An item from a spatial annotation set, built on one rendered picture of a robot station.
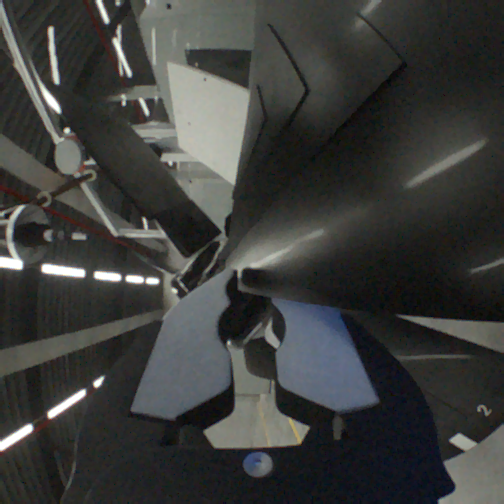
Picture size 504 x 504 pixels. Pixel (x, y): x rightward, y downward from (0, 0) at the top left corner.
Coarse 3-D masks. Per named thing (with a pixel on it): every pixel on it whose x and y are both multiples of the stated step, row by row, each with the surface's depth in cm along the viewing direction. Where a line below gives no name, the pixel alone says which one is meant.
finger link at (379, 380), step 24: (360, 336) 8; (384, 360) 7; (384, 384) 6; (408, 384) 6; (384, 408) 5; (408, 408) 5; (336, 432) 6; (360, 432) 5; (384, 432) 5; (408, 432) 5; (432, 432) 4; (408, 456) 4; (432, 456) 4; (432, 480) 3
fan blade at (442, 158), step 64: (256, 0) 11; (320, 0) 4; (384, 0) 3; (448, 0) 2; (256, 64) 10; (320, 64) 5; (384, 64) 3; (448, 64) 2; (256, 128) 9; (320, 128) 6; (384, 128) 4; (448, 128) 3; (256, 192) 10; (320, 192) 6; (384, 192) 4; (448, 192) 3; (256, 256) 11; (320, 256) 6; (384, 256) 4; (448, 256) 3
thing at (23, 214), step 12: (0, 216) 25; (12, 216) 21; (24, 216) 22; (36, 216) 24; (12, 228) 20; (24, 228) 22; (12, 240) 20; (24, 240) 22; (12, 252) 21; (24, 252) 22; (36, 252) 24
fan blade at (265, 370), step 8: (248, 344) 42; (256, 344) 41; (264, 344) 41; (248, 352) 44; (256, 352) 43; (264, 352) 43; (272, 352) 43; (248, 360) 47; (256, 360) 46; (264, 360) 45; (272, 360) 45; (248, 368) 52; (256, 368) 50; (264, 368) 49; (272, 368) 48; (256, 376) 57; (264, 376) 54; (272, 376) 52
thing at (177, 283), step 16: (224, 224) 35; (208, 256) 29; (192, 272) 28; (208, 272) 27; (176, 288) 28; (192, 288) 26; (240, 304) 27; (256, 304) 27; (240, 320) 27; (256, 320) 28; (240, 336) 27
